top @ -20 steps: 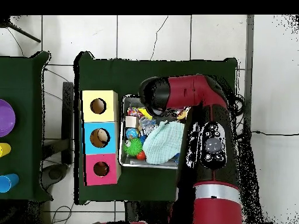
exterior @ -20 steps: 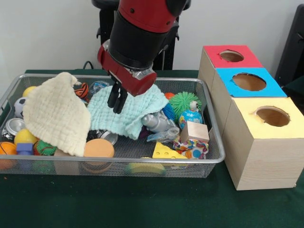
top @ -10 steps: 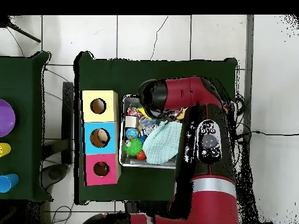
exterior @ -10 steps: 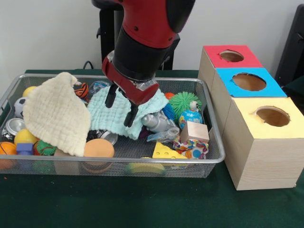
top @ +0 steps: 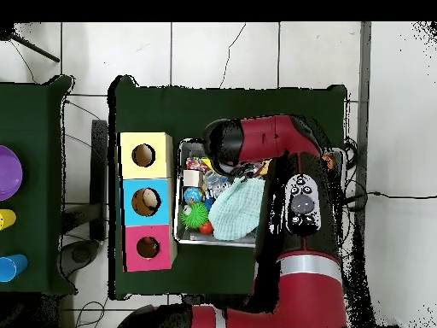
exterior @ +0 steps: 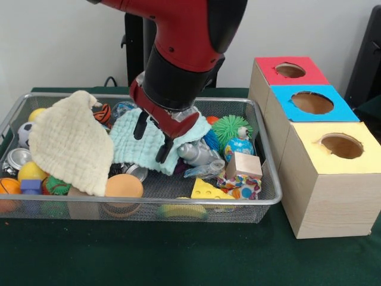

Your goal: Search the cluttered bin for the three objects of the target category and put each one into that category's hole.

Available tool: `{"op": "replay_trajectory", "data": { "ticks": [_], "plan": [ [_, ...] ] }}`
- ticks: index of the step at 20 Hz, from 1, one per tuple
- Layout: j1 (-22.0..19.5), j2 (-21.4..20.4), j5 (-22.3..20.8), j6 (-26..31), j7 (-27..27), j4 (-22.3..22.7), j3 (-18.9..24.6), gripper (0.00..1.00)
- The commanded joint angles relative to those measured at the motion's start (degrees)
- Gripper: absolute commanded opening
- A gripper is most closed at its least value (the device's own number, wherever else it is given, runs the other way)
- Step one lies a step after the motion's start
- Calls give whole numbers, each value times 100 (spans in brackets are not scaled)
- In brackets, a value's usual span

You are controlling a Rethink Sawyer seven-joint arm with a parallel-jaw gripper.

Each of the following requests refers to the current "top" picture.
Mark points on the clear mesh bin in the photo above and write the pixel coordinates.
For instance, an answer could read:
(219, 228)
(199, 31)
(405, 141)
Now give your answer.
(205, 240)

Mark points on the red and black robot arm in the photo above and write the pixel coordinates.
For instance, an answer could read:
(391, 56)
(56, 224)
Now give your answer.
(300, 287)

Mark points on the dark green tablecloth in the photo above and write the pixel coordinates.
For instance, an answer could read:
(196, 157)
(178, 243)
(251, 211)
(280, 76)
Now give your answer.
(171, 109)

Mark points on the mint green muslin cloth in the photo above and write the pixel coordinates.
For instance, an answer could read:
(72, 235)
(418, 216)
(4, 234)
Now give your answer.
(235, 208)

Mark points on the blue globe ball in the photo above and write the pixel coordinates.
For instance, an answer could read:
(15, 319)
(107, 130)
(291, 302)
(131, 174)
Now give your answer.
(192, 195)

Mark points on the red ball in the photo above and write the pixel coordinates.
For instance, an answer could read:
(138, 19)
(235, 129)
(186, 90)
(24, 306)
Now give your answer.
(206, 227)

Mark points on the yellow cup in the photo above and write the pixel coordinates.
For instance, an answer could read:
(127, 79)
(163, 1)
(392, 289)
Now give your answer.
(7, 219)

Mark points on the purple plate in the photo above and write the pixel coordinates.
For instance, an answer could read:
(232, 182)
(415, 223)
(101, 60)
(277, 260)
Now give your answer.
(8, 172)

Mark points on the plain wooden block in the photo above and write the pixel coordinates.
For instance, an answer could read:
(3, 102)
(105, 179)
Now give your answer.
(192, 178)

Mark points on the blue cup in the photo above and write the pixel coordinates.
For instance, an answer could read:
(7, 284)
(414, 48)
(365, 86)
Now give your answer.
(12, 268)

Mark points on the green spiky ball with eyes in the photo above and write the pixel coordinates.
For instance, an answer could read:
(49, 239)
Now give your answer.
(196, 214)

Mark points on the black tripod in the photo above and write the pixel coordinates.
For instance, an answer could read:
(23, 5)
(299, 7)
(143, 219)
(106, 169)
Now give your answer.
(8, 31)

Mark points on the wooden box with three holes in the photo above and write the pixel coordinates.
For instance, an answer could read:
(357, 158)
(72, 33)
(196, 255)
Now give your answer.
(130, 205)

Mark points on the dark green side table cloth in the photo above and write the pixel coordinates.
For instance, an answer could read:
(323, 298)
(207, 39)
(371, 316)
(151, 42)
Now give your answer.
(41, 137)

